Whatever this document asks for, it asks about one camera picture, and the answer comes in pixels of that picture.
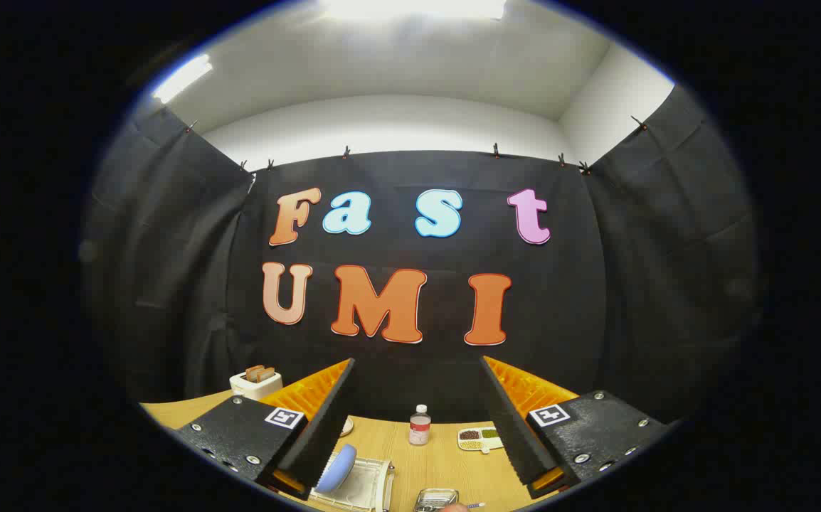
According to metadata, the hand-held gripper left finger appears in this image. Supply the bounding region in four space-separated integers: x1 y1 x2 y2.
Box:
172 358 356 500

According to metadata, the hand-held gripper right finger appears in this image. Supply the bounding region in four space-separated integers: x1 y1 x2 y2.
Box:
480 356 671 498

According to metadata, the light blue plate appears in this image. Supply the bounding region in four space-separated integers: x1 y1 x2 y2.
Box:
315 444 357 494

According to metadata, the white dish rack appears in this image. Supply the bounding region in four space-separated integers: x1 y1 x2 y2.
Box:
309 455 395 512

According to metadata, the metal wire basket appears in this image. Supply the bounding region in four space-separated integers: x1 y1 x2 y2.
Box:
414 488 460 512

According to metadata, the white divided dish with beans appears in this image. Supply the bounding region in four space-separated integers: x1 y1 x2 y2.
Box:
457 426 504 454

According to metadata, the white toaster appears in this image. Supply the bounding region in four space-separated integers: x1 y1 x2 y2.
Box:
230 370 283 400

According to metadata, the clear bottle with red label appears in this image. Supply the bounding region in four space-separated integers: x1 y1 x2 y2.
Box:
409 405 432 446

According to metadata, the black backdrop cloth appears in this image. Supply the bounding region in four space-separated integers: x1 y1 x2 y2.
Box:
83 85 760 427

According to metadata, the row of small cloth clips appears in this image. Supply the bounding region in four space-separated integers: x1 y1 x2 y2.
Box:
184 115 650 176

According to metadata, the ceiling light strip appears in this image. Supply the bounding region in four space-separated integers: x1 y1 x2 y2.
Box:
152 55 213 104

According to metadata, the ceiling light panel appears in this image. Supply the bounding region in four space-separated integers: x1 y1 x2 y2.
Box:
322 0 507 21

